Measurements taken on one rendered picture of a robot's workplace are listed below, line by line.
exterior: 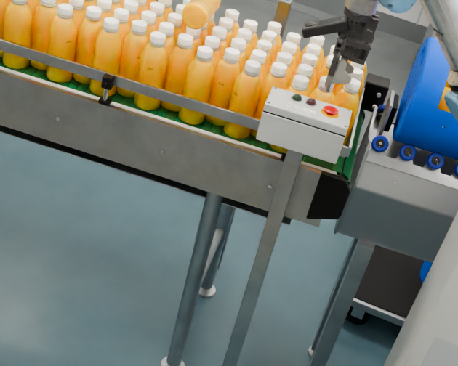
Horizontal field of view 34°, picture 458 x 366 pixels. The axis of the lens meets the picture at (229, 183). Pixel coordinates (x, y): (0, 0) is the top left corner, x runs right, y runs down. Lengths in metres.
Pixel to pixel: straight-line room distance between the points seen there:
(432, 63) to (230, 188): 0.61
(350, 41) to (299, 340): 1.27
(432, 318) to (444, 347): 0.08
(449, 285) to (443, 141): 0.49
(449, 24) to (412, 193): 0.75
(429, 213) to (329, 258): 1.13
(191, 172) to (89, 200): 1.18
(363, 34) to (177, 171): 0.61
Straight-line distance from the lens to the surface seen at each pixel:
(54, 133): 2.12
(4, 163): 3.32
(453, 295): 1.63
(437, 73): 1.94
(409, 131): 1.97
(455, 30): 1.42
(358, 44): 1.85
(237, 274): 2.94
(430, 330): 1.70
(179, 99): 1.96
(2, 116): 2.18
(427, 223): 2.12
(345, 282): 2.30
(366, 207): 2.11
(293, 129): 1.77
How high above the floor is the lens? 1.91
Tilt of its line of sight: 34 degrees down
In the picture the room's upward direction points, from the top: 14 degrees clockwise
